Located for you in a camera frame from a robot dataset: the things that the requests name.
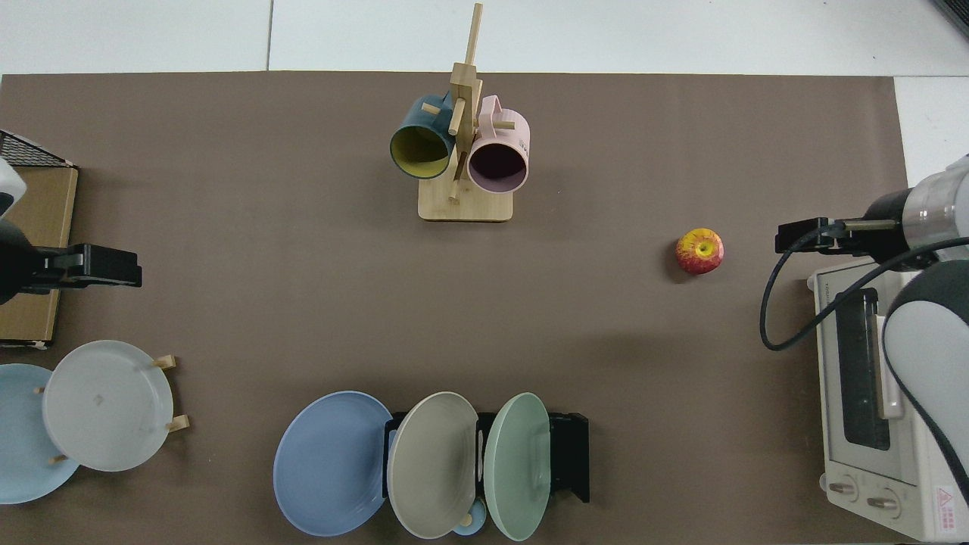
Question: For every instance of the wooden cup stand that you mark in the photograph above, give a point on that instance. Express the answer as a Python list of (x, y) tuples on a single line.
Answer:
[(465, 206)]

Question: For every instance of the pink mug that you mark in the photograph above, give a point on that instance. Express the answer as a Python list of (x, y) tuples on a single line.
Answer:
[(515, 132)]

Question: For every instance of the grey plate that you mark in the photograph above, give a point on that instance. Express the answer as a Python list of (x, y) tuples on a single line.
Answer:
[(106, 405)]

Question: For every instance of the dark teal mug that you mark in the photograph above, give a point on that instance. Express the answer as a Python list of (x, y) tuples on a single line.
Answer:
[(409, 117)]

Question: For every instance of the black dish rack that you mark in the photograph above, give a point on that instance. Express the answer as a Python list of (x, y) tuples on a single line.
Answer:
[(571, 454)]

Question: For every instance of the wooden plate rack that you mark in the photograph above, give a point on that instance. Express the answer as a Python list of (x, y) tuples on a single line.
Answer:
[(179, 423)]

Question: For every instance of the pale toaster oven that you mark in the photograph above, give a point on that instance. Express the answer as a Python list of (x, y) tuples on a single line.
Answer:
[(840, 454)]

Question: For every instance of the pale green plate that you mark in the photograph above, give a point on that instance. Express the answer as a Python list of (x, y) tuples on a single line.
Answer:
[(515, 462)]

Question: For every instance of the black device corner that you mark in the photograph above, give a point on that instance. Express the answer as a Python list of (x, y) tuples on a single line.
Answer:
[(955, 14)]

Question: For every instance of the brown table cloth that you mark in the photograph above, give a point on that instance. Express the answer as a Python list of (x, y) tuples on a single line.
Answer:
[(303, 303)]

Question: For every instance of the small blue round thing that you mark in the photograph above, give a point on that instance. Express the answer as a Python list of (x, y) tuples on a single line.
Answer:
[(474, 527)]

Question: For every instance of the red yellow apple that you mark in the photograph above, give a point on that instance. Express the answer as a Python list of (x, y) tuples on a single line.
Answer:
[(699, 251)]

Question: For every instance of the light blue plate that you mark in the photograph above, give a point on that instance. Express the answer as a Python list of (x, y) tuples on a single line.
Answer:
[(23, 454)]

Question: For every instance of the beige plate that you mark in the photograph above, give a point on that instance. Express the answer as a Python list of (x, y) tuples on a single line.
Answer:
[(431, 462)]

